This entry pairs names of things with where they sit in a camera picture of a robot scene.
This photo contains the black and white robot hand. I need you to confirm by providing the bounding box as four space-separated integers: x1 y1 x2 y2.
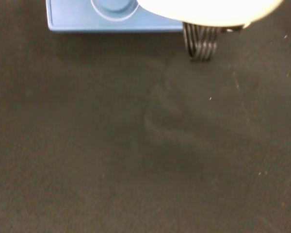
138 0 286 63

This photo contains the black bench cloth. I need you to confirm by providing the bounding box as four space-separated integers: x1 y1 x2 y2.
0 0 291 233

